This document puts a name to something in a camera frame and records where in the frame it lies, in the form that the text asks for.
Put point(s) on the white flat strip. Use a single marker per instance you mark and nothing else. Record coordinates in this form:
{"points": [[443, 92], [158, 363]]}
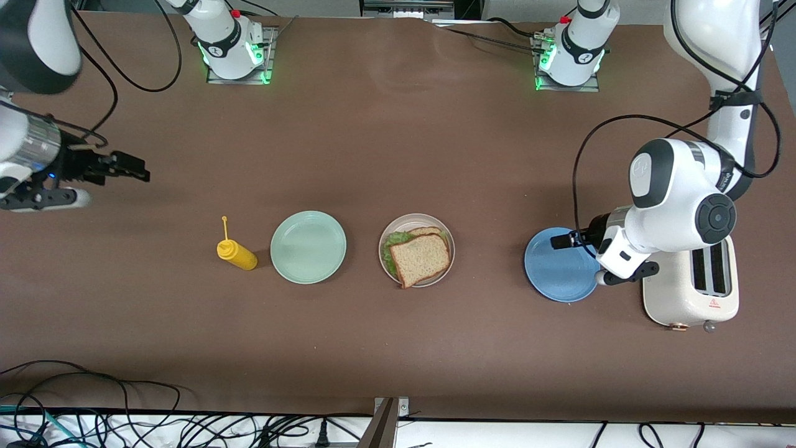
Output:
{"points": [[460, 23]]}

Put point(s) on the white toaster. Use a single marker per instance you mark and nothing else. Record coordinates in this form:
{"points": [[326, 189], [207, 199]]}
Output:
{"points": [[681, 305]]}

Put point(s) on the aluminium profile bracket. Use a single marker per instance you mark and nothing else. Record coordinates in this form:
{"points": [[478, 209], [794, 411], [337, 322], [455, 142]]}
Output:
{"points": [[382, 429]]}

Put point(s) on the beige plate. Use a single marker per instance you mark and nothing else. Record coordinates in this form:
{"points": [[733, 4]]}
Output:
{"points": [[429, 219]]}

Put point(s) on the black power plug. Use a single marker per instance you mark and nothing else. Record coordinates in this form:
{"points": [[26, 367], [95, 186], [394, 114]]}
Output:
{"points": [[322, 438]]}

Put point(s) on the yellow mustard squeeze bottle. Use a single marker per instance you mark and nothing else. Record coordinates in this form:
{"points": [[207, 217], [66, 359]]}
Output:
{"points": [[239, 255]]}

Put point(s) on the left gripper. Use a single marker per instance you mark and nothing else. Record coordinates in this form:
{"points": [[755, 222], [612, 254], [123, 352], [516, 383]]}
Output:
{"points": [[595, 231]]}

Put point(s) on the dark equipment box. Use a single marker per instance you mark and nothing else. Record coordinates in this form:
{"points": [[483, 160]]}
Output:
{"points": [[407, 7]]}

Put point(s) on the blue plate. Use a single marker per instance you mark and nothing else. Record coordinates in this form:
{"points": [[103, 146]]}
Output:
{"points": [[556, 274]]}

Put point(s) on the green lettuce leaf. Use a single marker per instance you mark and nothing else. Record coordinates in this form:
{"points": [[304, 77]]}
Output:
{"points": [[390, 249]]}

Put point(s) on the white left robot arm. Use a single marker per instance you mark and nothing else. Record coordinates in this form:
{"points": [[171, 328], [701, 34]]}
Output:
{"points": [[678, 186]]}

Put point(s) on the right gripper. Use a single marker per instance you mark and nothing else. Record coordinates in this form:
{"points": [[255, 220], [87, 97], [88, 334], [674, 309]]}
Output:
{"points": [[76, 164]]}

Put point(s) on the mint green plate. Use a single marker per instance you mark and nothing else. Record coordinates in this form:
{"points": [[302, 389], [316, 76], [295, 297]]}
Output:
{"points": [[308, 247]]}

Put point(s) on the brown bread slice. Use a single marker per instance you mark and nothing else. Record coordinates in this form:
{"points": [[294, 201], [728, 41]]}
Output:
{"points": [[426, 231], [423, 258]]}

